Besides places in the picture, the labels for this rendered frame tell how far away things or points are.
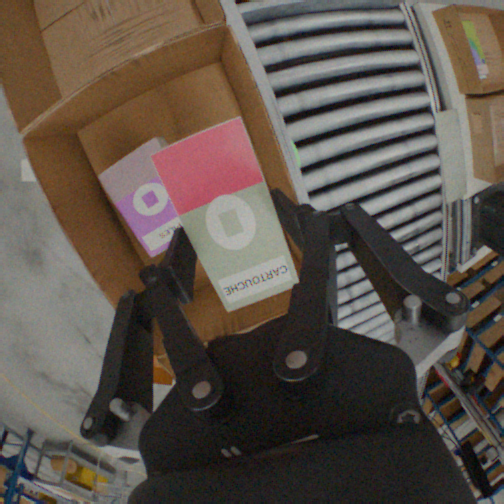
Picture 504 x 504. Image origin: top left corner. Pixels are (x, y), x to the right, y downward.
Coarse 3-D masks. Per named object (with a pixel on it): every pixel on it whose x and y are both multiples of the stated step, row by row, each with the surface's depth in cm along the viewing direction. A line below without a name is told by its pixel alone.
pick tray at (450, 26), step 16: (448, 16) 36; (464, 16) 39; (480, 16) 37; (496, 16) 34; (448, 32) 40; (464, 32) 35; (480, 32) 41; (496, 32) 39; (448, 48) 45; (464, 48) 39; (496, 48) 43; (464, 64) 43; (496, 64) 46; (464, 80) 47; (480, 80) 42; (496, 80) 49
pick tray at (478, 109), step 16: (480, 96) 50; (496, 96) 45; (480, 112) 50; (496, 112) 54; (480, 128) 53; (496, 128) 57; (480, 144) 56; (480, 160) 59; (496, 160) 63; (480, 176) 62; (496, 176) 59
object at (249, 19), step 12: (300, 0) 36; (312, 0) 36; (324, 0) 37; (336, 0) 37; (348, 0) 37; (360, 0) 37; (372, 0) 37; (384, 0) 37; (396, 0) 36; (240, 12) 37; (252, 12) 38; (264, 12) 39; (276, 12) 40; (288, 12) 42; (300, 12) 43; (312, 12) 44
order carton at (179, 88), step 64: (128, 64) 22; (192, 64) 32; (64, 128) 30; (128, 128) 38; (192, 128) 40; (256, 128) 35; (64, 192) 30; (128, 256) 44; (192, 320) 45; (256, 320) 39
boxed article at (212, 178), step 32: (224, 128) 18; (160, 160) 18; (192, 160) 19; (224, 160) 19; (256, 160) 19; (192, 192) 20; (224, 192) 20; (256, 192) 20; (192, 224) 21; (224, 224) 21; (256, 224) 22; (224, 256) 22; (256, 256) 23; (288, 256) 23; (224, 288) 24; (256, 288) 24; (288, 288) 25
